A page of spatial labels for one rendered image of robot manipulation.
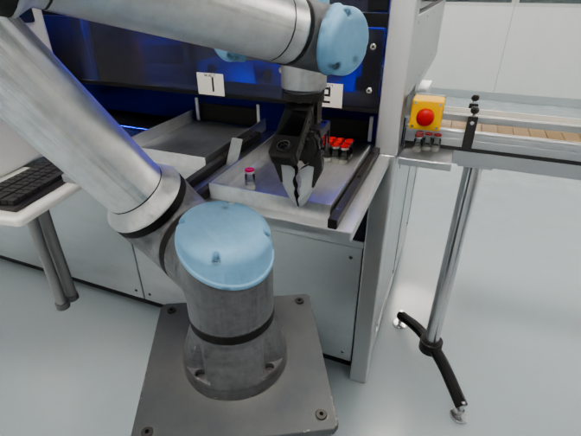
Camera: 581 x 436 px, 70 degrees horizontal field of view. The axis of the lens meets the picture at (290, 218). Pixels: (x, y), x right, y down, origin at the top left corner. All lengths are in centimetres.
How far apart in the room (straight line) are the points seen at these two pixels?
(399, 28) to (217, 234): 70
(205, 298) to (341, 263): 84
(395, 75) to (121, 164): 71
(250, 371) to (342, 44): 41
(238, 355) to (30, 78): 38
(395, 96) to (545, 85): 479
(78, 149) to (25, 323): 168
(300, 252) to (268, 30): 97
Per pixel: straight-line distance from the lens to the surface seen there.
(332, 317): 145
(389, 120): 108
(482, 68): 570
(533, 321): 211
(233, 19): 42
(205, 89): 125
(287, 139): 65
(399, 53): 104
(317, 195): 87
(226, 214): 52
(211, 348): 56
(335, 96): 109
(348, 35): 50
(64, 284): 180
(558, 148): 121
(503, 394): 176
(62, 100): 49
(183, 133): 128
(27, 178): 127
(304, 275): 138
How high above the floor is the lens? 127
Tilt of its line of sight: 30 degrees down
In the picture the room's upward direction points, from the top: straight up
